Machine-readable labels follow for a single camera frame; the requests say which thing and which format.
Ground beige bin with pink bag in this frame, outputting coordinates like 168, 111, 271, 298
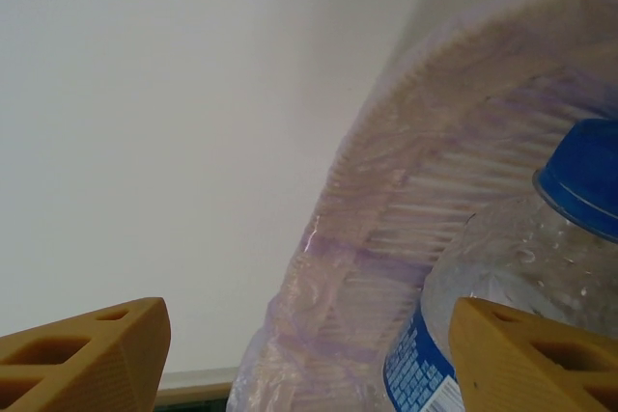
226, 0, 618, 412

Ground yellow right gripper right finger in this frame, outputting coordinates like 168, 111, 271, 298
448, 296, 618, 412

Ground clear bottle dark blue label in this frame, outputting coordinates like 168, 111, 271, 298
382, 117, 618, 412

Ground white door frame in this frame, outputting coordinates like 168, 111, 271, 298
154, 366, 241, 403

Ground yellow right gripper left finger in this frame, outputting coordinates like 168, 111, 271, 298
0, 296, 171, 412

